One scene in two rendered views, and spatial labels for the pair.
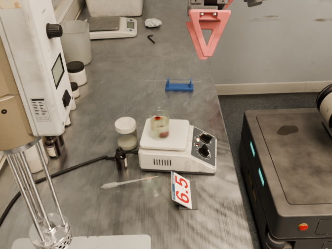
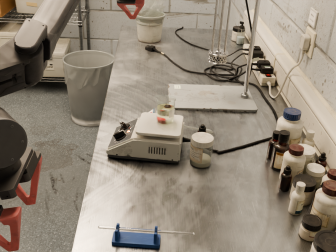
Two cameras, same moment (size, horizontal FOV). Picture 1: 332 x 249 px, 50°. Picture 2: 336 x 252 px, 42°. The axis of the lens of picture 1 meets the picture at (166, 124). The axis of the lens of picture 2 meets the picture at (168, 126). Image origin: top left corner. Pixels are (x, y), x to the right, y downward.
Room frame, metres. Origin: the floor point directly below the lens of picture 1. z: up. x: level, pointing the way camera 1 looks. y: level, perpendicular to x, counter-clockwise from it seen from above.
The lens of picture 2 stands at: (1.77, -0.04, 1.41)
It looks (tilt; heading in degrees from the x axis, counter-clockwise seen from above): 29 degrees down; 176
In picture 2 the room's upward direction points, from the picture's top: 3 degrees clockwise
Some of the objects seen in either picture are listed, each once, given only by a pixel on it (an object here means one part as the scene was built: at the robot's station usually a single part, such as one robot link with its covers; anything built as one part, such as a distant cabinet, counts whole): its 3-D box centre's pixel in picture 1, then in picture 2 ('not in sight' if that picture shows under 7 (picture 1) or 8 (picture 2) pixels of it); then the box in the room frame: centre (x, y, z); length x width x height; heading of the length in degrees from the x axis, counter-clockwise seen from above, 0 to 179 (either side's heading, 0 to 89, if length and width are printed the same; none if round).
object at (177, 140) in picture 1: (165, 133); (160, 124); (0.72, 0.00, 0.83); 0.12 x 0.12 x 0.01; 82
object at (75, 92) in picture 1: (72, 90); (310, 227); (1.06, 0.32, 0.77); 0.04 x 0.04 x 0.04
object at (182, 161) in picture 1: (175, 146); (150, 137); (0.72, -0.02, 0.79); 0.22 x 0.13 x 0.08; 82
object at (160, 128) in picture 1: (160, 123); (164, 109); (0.71, 0.01, 0.87); 0.06 x 0.05 x 0.08; 69
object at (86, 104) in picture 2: not in sight; (90, 89); (-0.88, -0.40, 0.21); 0.33 x 0.33 x 0.42
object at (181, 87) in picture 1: (179, 84); (136, 235); (1.08, -0.05, 0.77); 0.10 x 0.03 x 0.04; 85
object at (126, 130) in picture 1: (126, 134); (201, 150); (0.78, 0.11, 0.79); 0.06 x 0.06 x 0.08
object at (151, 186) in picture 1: (152, 183); not in sight; (0.62, 0.04, 0.76); 0.06 x 0.06 x 0.02
